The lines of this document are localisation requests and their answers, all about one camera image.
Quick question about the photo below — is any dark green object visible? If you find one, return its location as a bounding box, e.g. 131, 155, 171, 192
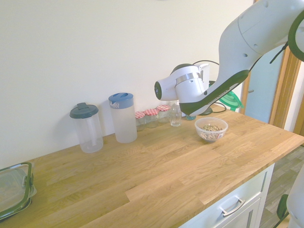
276, 194, 290, 223

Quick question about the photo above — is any silver drawer handle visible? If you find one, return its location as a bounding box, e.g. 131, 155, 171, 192
218, 198, 246, 218

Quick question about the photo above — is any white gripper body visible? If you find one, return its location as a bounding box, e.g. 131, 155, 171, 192
198, 63, 216, 93

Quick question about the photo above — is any clear jug dark grey lid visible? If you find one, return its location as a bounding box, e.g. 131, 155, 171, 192
69, 102, 105, 153

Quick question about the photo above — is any green round container lid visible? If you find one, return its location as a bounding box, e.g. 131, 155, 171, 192
218, 91, 245, 113

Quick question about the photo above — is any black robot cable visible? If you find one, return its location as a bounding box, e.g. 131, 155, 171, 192
192, 42, 290, 114

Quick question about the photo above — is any white drawer with metal handle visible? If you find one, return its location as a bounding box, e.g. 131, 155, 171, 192
180, 163, 276, 228

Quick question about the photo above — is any faceted clear glass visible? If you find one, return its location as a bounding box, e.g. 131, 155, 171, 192
169, 104, 183, 127

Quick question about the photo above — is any wooden door frame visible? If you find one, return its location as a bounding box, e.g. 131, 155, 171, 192
239, 45, 304, 137

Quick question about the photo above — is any glass jar red checkered lid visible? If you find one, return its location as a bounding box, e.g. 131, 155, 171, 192
156, 104, 172, 124
144, 108, 159, 129
135, 111, 146, 132

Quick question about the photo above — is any clear jug blue lid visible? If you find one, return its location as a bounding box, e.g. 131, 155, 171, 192
108, 92, 138, 144

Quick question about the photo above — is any rectangular container green rimmed lid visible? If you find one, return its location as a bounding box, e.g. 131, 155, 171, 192
0, 161, 38, 220

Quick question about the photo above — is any clear bowl with nuts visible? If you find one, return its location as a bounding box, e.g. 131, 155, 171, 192
194, 116, 229, 144

